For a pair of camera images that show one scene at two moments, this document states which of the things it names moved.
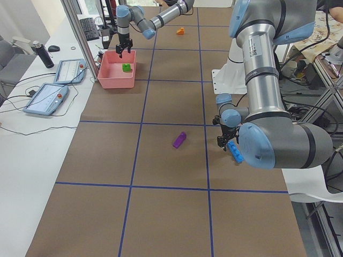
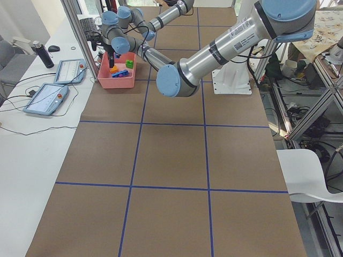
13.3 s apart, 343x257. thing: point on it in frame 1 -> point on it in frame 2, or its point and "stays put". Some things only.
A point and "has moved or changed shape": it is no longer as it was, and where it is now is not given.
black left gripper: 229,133 -> 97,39
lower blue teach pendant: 46,99 stays put
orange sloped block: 181,31 -> 114,69
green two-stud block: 126,68 has moved or changed shape
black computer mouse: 53,48 stays put
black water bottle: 43,54 stays put
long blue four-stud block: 236,154 -> 125,73
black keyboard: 89,28 stays put
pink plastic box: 111,74 stays put
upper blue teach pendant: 71,71 stays put
